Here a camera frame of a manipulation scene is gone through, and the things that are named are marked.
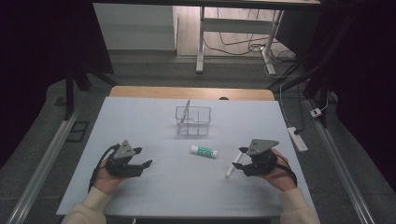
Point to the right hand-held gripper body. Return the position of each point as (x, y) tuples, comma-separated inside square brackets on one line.
[(261, 165)]

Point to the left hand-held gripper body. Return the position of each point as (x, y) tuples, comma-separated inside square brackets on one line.
[(124, 169)]

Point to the white pen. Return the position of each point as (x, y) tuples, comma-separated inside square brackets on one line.
[(232, 169)]

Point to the white and green glue stick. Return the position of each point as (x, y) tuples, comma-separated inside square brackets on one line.
[(204, 151)]

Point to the clear plastic organizer box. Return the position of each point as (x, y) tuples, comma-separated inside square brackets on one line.
[(196, 123)]

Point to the silver pen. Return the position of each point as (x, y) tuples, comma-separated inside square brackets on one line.
[(184, 115)]

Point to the person's left hand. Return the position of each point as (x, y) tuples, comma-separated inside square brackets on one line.
[(106, 182)]

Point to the person's right hand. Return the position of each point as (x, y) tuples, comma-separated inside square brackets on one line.
[(281, 177)]

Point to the white table mat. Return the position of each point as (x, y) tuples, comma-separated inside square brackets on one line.
[(174, 193)]

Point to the white power strip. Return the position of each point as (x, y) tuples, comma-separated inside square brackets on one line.
[(298, 140)]

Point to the black plug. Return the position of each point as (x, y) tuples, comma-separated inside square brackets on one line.
[(297, 131)]

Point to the wooden table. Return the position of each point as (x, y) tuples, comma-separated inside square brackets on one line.
[(174, 92)]

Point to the small white adapter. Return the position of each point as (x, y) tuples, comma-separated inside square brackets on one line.
[(316, 112)]

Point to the black metal stand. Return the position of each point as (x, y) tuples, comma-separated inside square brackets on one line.
[(317, 77), (70, 93)]

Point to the white cabinet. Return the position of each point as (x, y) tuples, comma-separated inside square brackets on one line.
[(137, 28)]

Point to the dark curtain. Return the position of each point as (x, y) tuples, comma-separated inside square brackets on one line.
[(370, 87), (34, 56)]

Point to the aluminium rail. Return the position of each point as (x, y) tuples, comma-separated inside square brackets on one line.
[(43, 168), (342, 168)]

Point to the white desk frame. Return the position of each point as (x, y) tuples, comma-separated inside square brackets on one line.
[(233, 25)]

